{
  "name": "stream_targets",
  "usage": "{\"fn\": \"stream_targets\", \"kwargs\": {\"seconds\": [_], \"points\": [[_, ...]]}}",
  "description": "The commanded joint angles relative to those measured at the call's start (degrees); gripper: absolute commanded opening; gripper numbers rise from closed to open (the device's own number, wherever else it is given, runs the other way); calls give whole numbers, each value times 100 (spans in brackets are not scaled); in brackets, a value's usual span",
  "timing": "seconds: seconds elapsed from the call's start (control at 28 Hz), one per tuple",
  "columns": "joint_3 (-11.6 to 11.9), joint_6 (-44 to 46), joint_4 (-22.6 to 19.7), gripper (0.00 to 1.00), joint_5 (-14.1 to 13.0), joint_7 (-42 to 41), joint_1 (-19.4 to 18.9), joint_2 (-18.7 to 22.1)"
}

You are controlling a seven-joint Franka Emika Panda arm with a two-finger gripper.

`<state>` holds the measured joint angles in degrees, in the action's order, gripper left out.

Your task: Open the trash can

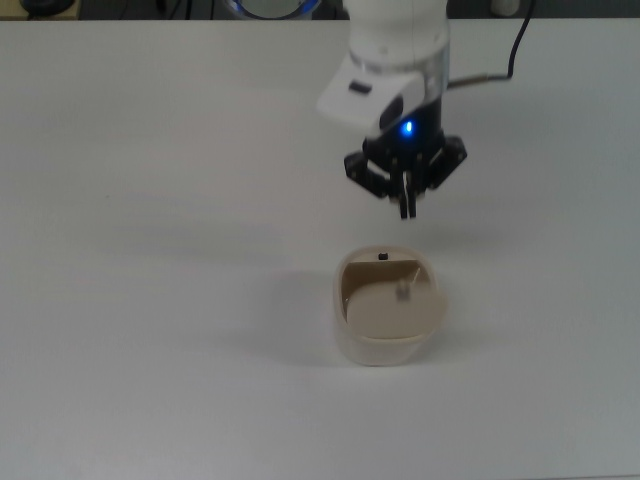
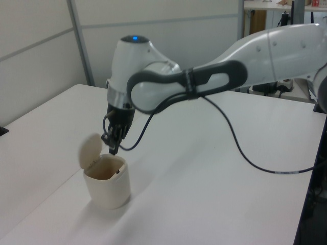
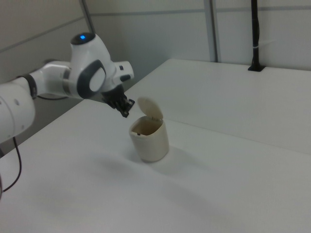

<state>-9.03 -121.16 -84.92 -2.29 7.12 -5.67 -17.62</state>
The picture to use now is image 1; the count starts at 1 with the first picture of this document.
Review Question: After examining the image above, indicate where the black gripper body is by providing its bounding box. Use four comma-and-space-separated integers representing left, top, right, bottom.
363, 94, 447, 159

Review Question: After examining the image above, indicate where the small cream trash can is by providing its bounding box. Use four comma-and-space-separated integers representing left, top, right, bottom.
331, 244, 450, 368

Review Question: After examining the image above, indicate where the black round object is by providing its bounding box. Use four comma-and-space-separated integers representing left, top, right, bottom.
19, 0, 76, 15

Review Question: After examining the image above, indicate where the tan wooden board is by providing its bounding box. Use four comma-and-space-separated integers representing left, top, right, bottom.
0, 0, 81, 21

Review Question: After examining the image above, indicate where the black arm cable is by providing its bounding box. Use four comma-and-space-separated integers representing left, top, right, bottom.
446, 0, 539, 93

